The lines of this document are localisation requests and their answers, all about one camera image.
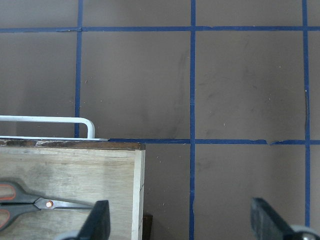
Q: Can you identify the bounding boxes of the grey orange handled scissors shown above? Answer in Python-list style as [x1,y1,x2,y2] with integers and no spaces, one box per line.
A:
[0,181,93,231]

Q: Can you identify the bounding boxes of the brown paper table mat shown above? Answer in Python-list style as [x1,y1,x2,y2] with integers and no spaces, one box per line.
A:
[0,0,320,240]

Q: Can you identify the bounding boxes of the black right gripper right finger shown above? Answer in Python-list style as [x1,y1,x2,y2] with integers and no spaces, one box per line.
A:
[250,197,320,240]

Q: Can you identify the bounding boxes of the light wooden drawer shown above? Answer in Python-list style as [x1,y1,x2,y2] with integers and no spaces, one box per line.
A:
[0,115,146,240]

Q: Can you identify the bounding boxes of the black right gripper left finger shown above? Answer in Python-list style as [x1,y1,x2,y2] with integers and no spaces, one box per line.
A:
[54,200,111,240]

